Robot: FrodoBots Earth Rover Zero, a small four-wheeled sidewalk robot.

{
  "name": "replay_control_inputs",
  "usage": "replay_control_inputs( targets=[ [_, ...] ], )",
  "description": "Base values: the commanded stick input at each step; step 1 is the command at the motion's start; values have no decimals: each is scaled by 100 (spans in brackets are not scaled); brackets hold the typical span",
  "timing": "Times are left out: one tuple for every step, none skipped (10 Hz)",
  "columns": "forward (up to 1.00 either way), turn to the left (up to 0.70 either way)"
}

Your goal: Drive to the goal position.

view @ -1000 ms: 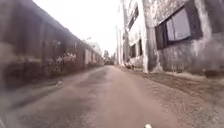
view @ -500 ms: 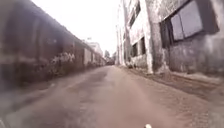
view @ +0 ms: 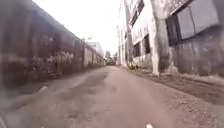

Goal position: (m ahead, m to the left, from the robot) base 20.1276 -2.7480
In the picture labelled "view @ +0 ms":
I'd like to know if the distant tree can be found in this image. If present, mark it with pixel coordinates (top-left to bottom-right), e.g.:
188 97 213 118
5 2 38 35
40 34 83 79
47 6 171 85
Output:
104 49 113 62

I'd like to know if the distant pale building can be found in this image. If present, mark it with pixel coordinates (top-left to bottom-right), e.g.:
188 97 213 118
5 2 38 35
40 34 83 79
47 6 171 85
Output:
87 41 105 58

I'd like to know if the worn grey concrete alley road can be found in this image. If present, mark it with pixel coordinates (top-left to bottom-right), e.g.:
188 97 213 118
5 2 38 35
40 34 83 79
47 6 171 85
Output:
0 65 224 128

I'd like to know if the raised dirt verge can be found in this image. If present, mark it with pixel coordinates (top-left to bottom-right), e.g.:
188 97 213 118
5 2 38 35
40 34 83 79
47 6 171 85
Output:
125 67 224 106

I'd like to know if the dark dirt strip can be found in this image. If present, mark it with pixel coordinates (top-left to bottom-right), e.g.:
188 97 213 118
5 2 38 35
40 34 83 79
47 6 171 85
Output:
0 69 88 113

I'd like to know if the pale weathered building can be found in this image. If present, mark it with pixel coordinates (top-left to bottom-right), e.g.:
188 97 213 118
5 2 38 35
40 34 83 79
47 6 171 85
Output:
116 0 224 80

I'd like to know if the long dark stained wall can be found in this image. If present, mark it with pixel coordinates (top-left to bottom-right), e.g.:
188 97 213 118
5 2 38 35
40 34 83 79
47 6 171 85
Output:
0 0 108 92

